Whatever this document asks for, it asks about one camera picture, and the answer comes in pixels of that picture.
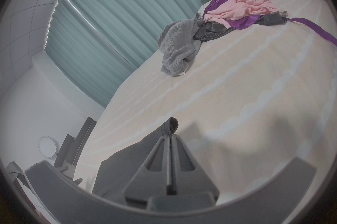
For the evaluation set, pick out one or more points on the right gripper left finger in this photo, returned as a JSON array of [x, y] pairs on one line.
[[139, 186]]

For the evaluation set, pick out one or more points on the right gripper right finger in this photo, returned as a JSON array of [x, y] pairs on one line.
[[202, 186]]

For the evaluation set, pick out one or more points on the black T-shirt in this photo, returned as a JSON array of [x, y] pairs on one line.
[[118, 170]]

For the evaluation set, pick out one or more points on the bed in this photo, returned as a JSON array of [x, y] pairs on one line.
[[250, 73]]

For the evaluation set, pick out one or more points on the pile of clothes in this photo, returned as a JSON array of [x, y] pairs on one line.
[[237, 9]]

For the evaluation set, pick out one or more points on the black chest of drawers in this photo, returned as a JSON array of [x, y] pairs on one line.
[[79, 144]]

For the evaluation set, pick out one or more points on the round white mirror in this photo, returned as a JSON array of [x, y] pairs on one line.
[[47, 146]]

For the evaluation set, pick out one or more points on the grey garment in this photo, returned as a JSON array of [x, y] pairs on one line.
[[176, 41]]

